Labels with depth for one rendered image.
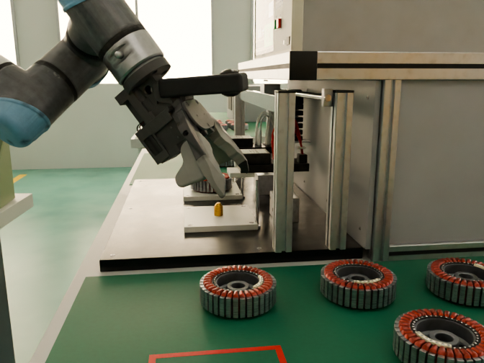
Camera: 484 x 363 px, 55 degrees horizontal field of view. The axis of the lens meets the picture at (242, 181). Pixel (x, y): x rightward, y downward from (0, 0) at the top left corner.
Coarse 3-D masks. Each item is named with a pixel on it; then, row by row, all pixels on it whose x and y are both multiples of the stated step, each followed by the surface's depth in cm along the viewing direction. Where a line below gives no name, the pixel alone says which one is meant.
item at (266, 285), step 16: (208, 272) 71; (224, 272) 70; (240, 272) 71; (256, 272) 70; (208, 288) 65; (224, 288) 70; (240, 288) 67; (256, 288) 65; (272, 288) 65; (208, 304) 65; (224, 304) 63; (240, 304) 62; (256, 304) 63; (272, 304) 66
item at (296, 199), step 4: (272, 192) 103; (272, 196) 102; (296, 196) 100; (272, 200) 102; (296, 200) 98; (272, 204) 102; (296, 204) 98; (272, 208) 102; (296, 208) 99; (272, 212) 102; (292, 212) 99; (296, 212) 99; (272, 216) 102; (292, 216) 99; (296, 216) 99; (292, 220) 99; (296, 220) 99
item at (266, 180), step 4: (268, 172) 124; (272, 172) 124; (256, 176) 123; (260, 176) 121; (264, 176) 121; (268, 176) 121; (272, 176) 122; (260, 180) 121; (264, 180) 122; (268, 180) 122; (272, 180) 122; (260, 184) 122; (264, 184) 122; (268, 184) 122; (272, 184) 122; (260, 188) 122; (264, 188) 122; (268, 188) 122; (272, 188) 122; (260, 192) 122; (264, 192) 122; (268, 192) 122
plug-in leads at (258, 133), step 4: (264, 116) 120; (268, 116) 121; (272, 116) 123; (256, 120) 124; (268, 120) 124; (256, 124) 124; (260, 124) 120; (272, 124) 123; (256, 128) 122; (260, 128) 120; (268, 128) 121; (256, 132) 122; (260, 132) 120; (268, 132) 121; (256, 136) 122; (260, 136) 120; (268, 136) 121; (256, 140) 123; (260, 140) 120; (268, 140) 121; (256, 144) 123; (260, 144) 121; (268, 144) 122
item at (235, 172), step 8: (248, 152) 97; (256, 152) 97; (264, 152) 97; (248, 160) 96; (256, 160) 96; (264, 160) 96; (296, 160) 101; (232, 168) 101; (240, 168) 96; (248, 168) 96; (256, 168) 96; (264, 168) 96; (272, 168) 96; (296, 168) 97; (304, 168) 97; (232, 176) 96; (240, 176) 96; (248, 176) 96
